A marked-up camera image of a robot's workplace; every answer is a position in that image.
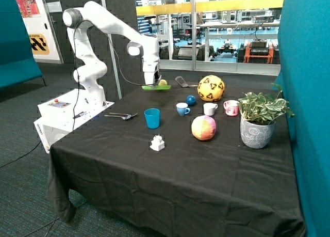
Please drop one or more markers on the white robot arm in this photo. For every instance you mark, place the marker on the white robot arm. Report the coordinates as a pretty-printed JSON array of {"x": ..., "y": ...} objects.
[{"x": 79, "y": 20}]

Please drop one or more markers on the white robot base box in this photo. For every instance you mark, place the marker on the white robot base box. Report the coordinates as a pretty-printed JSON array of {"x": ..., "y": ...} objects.
[{"x": 65, "y": 113}]

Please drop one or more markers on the orange black equipment rack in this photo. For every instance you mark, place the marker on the orange black equipment rack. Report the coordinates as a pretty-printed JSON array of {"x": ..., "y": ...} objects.
[{"x": 259, "y": 53}]

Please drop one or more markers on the small blue ball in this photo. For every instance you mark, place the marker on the small blue ball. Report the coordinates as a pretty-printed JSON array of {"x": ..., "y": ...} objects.
[{"x": 191, "y": 100}]

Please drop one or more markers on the teal sofa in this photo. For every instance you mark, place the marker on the teal sofa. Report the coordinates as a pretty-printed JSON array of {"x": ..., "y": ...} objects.
[{"x": 17, "y": 62}]

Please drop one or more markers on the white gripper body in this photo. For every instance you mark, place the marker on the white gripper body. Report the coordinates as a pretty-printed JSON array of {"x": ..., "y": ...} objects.
[{"x": 151, "y": 72}]

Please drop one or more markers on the red wall poster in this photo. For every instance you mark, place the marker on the red wall poster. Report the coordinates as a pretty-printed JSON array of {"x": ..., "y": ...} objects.
[{"x": 28, "y": 8}]

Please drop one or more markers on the metal spoon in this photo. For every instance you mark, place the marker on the metal spoon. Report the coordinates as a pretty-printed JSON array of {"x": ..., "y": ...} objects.
[{"x": 118, "y": 116}]

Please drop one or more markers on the yellow black soccer ball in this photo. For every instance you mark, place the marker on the yellow black soccer ball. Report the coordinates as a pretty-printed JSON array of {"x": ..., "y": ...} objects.
[{"x": 211, "y": 88}]

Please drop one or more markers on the yellow black sign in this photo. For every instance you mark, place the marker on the yellow black sign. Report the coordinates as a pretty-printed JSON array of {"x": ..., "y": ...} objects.
[{"x": 39, "y": 44}]

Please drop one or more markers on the yellow tennis ball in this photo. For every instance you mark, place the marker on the yellow tennis ball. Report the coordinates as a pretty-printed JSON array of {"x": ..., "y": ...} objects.
[{"x": 162, "y": 83}]

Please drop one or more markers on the grey slotted spatula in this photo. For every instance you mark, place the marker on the grey slotted spatula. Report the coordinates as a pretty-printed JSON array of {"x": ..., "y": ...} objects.
[{"x": 180, "y": 80}]

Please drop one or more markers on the pink patterned mug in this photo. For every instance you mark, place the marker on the pink patterned mug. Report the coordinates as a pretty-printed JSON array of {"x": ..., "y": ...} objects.
[{"x": 231, "y": 107}]

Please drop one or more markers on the potted plant in grey pot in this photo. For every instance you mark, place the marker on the potted plant in grey pot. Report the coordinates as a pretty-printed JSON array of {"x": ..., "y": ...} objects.
[{"x": 259, "y": 113}]

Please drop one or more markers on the green plastic plate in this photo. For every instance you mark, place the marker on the green plastic plate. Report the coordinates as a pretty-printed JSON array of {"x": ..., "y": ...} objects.
[{"x": 167, "y": 87}]

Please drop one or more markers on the black tablecloth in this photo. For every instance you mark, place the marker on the black tablecloth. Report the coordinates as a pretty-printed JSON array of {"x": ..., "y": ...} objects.
[{"x": 218, "y": 187}]

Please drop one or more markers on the white power adapter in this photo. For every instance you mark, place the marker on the white power adapter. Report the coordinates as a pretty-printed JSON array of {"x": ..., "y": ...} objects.
[{"x": 157, "y": 143}]

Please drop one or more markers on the blue ceramic mug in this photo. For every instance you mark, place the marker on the blue ceramic mug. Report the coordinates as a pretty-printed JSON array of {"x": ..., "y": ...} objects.
[{"x": 182, "y": 108}]

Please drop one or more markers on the teal partition panel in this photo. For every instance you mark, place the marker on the teal partition panel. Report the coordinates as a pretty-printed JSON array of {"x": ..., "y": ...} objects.
[{"x": 303, "y": 37}]

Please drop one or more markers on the white ceramic mug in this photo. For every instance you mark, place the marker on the white ceramic mug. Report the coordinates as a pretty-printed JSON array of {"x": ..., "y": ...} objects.
[{"x": 210, "y": 108}]

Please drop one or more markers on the blue plastic cup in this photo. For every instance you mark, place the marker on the blue plastic cup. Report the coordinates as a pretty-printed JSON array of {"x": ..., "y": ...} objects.
[{"x": 152, "y": 117}]

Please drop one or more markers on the pastel plush ball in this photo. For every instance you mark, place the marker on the pastel plush ball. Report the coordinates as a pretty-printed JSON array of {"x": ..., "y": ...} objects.
[{"x": 203, "y": 127}]

